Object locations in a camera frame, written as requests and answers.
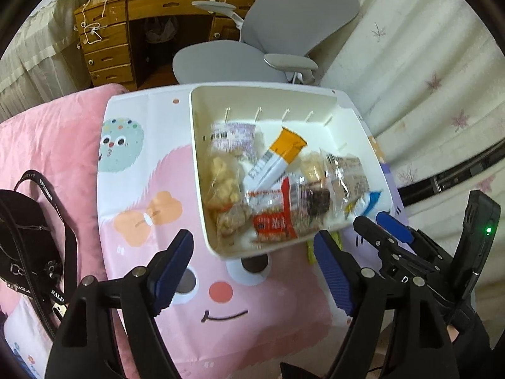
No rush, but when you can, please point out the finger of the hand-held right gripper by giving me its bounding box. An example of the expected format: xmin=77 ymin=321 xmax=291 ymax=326
xmin=376 ymin=212 xmax=446 ymax=269
xmin=353 ymin=216 xmax=399 ymax=269

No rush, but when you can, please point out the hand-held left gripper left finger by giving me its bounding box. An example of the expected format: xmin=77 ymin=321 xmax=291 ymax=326
xmin=49 ymin=229 xmax=195 ymax=379

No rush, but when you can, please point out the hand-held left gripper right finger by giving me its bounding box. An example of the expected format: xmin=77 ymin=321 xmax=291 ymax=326
xmin=313 ymin=229 xmax=460 ymax=379

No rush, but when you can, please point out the blue snowflake snack packet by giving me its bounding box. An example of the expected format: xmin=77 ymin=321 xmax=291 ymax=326
xmin=343 ymin=189 xmax=384 ymax=222

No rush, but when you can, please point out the pale green snack packet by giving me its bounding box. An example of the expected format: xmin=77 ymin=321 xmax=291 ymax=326
xmin=306 ymin=231 xmax=344 ymax=265

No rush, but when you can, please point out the clear beige biscuit packet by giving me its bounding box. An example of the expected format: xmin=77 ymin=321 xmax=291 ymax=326
xmin=319 ymin=150 xmax=371 ymax=214

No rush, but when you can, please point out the clear red-edged brownie pack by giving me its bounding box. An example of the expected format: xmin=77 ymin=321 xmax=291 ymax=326
xmin=280 ymin=177 xmax=332 ymax=226

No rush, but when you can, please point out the clear nut cluster snack pack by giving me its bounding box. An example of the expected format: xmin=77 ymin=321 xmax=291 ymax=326
xmin=217 ymin=203 xmax=253 ymax=238

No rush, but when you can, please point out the silver red-edged snack packet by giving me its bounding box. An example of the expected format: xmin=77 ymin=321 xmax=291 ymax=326
xmin=247 ymin=187 xmax=300 ymax=241

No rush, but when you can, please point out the white and orange snack packet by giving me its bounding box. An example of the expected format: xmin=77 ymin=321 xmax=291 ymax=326
xmin=241 ymin=126 xmax=308 ymax=192

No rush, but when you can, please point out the purple and white snack packet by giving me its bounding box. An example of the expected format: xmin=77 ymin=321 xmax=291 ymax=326
xmin=211 ymin=122 xmax=257 ymax=162

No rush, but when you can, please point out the white plastic storage box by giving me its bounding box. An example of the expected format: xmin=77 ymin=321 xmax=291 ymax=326
xmin=189 ymin=84 xmax=394 ymax=260

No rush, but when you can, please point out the person's right forearm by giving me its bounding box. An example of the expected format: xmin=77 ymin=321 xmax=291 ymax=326
xmin=446 ymin=308 xmax=496 ymax=379

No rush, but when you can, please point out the dark cloth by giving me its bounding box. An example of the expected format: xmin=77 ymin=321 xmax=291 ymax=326
xmin=280 ymin=359 xmax=320 ymax=379

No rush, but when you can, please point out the black handbag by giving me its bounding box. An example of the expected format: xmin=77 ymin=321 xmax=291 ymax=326
xmin=0 ymin=171 xmax=80 ymax=340

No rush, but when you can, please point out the cartoon printed quilt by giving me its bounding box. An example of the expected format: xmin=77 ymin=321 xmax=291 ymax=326
xmin=0 ymin=296 xmax=56 ymax=379

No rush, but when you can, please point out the pink blanket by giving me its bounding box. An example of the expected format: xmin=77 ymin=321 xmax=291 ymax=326
xmin=0 ymin=83 xmax=131 ymax=379

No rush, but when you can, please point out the white floral curtain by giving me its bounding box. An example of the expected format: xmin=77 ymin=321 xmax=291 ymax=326
xmin=319 ymin=0 xmax=505 ymax=297

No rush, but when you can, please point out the grey office chair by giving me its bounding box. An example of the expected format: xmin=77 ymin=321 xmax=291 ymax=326
xmin=172 ymin=0 xmax=361 ymax=86

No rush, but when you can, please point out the trash bin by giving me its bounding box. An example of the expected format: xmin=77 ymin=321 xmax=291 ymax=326
xmin=144 ymin=16 xmax=176 ymax=44

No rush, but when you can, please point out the wooden desk with drawers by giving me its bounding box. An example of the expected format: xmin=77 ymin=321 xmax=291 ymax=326
xmin=74 ymin=0 xmax=261 ymax=89

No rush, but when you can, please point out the dark window frame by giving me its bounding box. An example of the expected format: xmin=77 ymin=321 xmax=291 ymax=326
xmin=400 ymin=138 xmax=505 ymax=208

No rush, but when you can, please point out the white charging cable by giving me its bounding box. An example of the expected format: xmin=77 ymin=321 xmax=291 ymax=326
xmin=75 ymin=0 xmax=109 ymax=46

